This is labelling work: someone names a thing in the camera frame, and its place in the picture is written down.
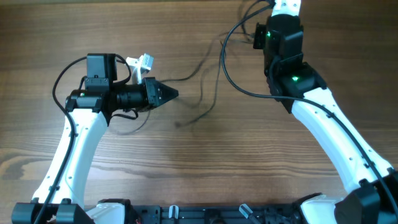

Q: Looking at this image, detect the black usb cable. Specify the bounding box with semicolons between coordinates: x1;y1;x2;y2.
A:
119;0;274;136

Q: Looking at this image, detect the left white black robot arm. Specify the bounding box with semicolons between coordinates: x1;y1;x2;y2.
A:
11;54;178;223

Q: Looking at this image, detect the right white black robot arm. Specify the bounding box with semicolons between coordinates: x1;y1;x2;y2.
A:
254;1;397;223

